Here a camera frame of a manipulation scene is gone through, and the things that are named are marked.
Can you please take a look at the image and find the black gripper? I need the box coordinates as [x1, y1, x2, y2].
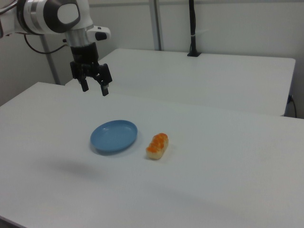
[70, 42, 113, 97]

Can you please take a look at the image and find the bread with orange topping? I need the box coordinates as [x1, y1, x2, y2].
[145, 133, 170, 161]

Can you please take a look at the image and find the blue round plate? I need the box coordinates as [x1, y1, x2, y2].
[90, 119, 139, 156]

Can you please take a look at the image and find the black pole stand with base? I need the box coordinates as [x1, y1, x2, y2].
[187, 0, 202, 57]

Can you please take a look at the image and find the grey aluminium wall post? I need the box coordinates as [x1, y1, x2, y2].
[41, 33, 61, 86]
[149, 0, 165, 51]

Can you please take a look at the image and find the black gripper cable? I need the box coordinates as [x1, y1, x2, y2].
[23, 35, 72, 55]

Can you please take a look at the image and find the black cable at table edge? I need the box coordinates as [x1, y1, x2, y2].
[288, 94, 298, 118]

